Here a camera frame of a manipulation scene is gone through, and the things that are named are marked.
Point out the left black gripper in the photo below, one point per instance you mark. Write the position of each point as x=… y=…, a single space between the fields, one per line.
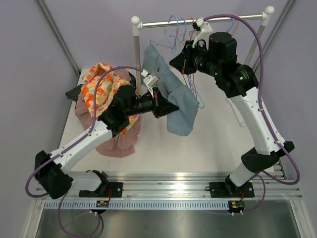
x=161 y=105

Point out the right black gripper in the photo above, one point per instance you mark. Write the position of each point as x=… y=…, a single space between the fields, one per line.
x=182 y=63

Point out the light blue denim skirt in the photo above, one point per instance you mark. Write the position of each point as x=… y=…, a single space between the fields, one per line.
x=180 y=122

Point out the pink pleated skirt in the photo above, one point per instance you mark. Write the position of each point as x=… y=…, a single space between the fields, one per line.
x=122 y=145

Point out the orange floral skirt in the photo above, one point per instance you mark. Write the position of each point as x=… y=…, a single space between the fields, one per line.
x=97 y=98

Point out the dark grey dotted skirt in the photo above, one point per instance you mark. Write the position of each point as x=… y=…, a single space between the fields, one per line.
x=73 y=94

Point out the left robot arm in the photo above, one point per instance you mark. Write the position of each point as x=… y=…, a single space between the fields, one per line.
x=53 y=171

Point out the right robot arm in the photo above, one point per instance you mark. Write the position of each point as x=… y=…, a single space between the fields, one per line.
x=268 y=148

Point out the white and silver clothes rack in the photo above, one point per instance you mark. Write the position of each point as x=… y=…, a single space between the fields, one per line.
x=161 y=23

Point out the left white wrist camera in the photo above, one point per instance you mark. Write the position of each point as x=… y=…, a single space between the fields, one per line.
x=150 y=81

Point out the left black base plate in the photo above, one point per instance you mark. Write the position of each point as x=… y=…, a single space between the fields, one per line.
x=114 y=189

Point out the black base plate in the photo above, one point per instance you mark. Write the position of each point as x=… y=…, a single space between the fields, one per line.
x=218 y=189
x=114 y=189

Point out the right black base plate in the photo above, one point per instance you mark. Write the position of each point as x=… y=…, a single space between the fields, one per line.
x=218 y=189

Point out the white slotted cable duct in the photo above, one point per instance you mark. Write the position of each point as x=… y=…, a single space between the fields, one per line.
x=139 y=204

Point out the aluminium mounting rail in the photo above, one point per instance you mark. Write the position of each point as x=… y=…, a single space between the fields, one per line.
x=190 y=185

